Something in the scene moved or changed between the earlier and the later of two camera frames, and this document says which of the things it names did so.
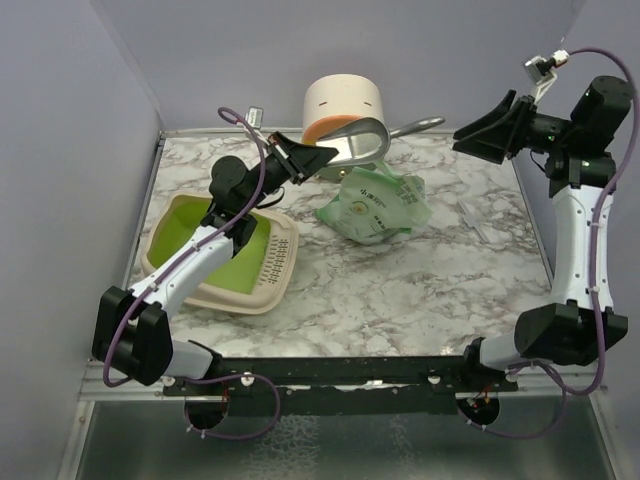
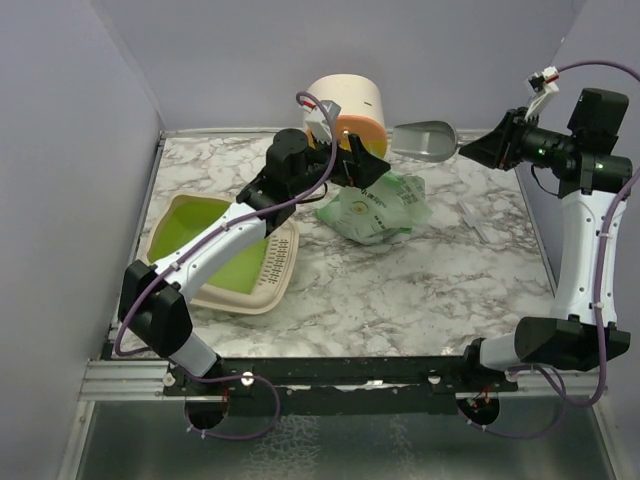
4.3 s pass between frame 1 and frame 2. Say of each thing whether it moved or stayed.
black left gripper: moved
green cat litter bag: stayed
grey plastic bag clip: stayed
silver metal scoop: moved
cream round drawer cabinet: stayed
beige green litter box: stayed
